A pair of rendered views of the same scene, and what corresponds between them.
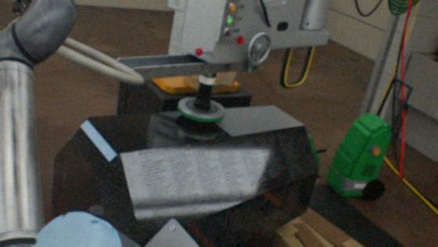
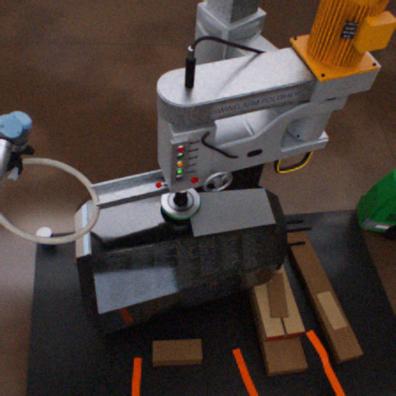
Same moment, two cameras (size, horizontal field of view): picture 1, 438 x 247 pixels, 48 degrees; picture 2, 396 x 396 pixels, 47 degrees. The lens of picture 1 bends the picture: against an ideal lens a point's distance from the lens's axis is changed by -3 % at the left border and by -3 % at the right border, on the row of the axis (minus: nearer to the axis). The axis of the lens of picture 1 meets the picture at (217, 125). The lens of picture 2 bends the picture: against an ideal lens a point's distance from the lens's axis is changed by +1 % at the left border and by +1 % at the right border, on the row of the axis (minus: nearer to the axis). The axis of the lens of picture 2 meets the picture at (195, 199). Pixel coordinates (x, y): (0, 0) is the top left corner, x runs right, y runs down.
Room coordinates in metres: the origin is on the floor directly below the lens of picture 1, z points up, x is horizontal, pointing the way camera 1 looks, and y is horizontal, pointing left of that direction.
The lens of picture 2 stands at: (0.88, -0.53, 2.93)
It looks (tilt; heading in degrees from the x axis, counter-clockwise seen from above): 55 degrees down; 23
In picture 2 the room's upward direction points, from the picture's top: 7 degrees clockwise
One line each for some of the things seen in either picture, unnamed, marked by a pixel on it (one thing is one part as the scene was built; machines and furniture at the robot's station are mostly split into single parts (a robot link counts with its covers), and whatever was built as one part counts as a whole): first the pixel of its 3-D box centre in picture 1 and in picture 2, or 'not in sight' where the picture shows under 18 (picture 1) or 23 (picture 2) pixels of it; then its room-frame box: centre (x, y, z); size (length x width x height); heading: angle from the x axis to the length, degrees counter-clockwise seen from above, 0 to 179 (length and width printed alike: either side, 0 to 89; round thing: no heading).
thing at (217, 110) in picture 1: (202, 107); (180, 201); (2.15, 0.09, 0.87); 0.21 x 0.21 x 0.01
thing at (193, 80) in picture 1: (201, 83); not in sight; (2.68, 0.14, 0.81); 0.20 x 0.10 x 0.05; 44
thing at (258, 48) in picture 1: (253, 46); (215, 176); (2.16, -0.08, 1.19); 0.15 x 0.10 x 0.15; 139
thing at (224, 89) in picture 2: not in sight; (264, 84); (2.41, -0.14, 1.61); 0.96 x 0.25 x 0.17; 139
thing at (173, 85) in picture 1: (186, 73); not in sight; (2.91, 0.25, 0.76); 0.49 x 0.49 x 0.05; 36
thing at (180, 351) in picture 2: not in sight; (177, 352); (1.64, -0.21, 0.07); 0.30 x 0.12 x 0.12; 122
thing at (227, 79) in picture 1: (226, 76); not in sight; (2.87, 0.01, 0.80); 0.20 x 0.10 x 0.05; 175
